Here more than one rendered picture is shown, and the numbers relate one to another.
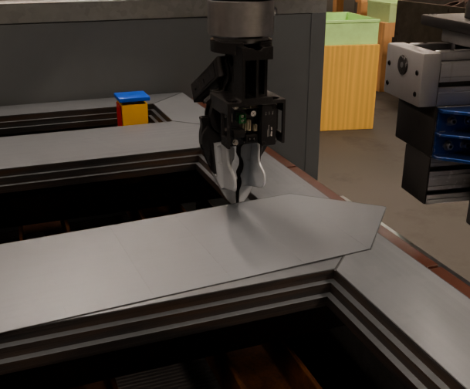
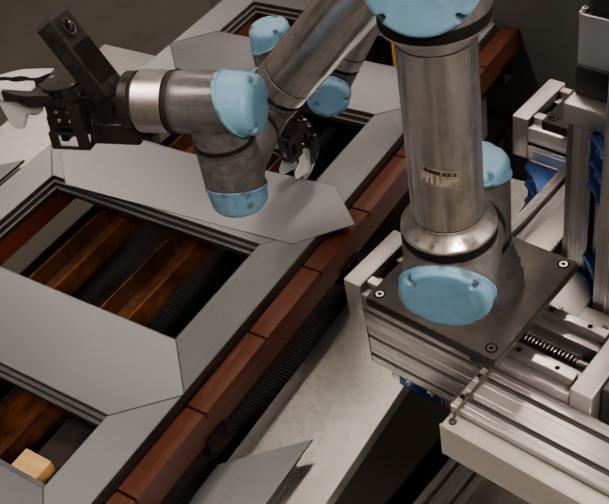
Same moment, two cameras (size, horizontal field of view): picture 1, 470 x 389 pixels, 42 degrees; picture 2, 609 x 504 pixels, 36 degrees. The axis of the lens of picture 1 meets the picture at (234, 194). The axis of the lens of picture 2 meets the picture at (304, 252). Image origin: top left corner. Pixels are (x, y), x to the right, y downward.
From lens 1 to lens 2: 1.60 m
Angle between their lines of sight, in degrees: 55
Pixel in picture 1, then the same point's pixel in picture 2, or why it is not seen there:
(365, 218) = (328, 225)
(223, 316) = (208, 238)
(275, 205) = (312, 190)
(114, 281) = (189, 199)
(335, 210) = (328, 211)
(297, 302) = (238, 249)
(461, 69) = (546, 139)
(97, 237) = not seen: hidden behind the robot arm
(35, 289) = (165, 187)
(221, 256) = not seen: hidden behind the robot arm
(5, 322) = (140, 198)
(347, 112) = not seen: outside the picture
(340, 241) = (289, 232)
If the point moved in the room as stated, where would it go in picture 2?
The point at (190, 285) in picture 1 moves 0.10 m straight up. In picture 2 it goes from (205, 217) to (193, 178)
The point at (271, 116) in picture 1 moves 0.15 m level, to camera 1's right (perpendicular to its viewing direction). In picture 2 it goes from (283, 147) to (331, 181)
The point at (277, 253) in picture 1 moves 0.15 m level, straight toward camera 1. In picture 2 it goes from (257, 222) to (190, 257)
